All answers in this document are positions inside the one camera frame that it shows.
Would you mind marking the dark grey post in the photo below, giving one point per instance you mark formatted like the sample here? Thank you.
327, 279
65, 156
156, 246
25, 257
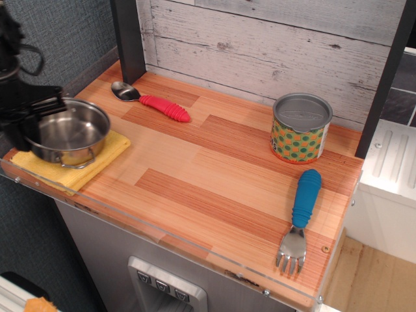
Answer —
398, 46
129, 39

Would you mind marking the green orange patterned can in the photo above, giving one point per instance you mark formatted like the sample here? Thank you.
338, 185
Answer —
299, 127

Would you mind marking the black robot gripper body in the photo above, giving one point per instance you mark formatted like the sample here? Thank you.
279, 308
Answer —
20, 100

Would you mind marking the folded yellow cloth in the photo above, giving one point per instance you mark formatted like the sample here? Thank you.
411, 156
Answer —
71, 180

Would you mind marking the silver dispenser button panel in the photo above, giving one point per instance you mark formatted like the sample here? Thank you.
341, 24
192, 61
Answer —
159, 290

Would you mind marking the dark grey right post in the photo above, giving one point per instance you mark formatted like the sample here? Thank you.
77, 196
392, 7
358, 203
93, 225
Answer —
398, 46

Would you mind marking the dark grey left post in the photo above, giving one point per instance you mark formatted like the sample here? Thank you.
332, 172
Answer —
129, 39

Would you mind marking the clear acrylic edge guard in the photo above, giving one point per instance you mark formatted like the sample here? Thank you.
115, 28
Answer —
232, 238

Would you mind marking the spoon with red handle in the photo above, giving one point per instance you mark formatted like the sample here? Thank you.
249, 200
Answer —
126, 92

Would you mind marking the grey toy cabinet front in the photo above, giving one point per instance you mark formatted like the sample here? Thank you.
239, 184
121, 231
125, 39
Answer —
106, 250

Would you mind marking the small stainless steel pot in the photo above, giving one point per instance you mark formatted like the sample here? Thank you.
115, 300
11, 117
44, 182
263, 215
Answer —
72, 138

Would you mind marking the orange object bottom left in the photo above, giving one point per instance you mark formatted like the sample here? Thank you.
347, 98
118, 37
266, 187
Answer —
39, 305

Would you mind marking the fork with blue handle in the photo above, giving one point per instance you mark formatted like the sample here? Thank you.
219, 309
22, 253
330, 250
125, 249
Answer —
292, 250

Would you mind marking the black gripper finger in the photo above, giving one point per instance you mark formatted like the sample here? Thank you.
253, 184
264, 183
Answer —
31, 129
16, 138

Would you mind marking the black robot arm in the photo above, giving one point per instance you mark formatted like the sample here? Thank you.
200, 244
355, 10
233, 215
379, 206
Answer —
11, 46

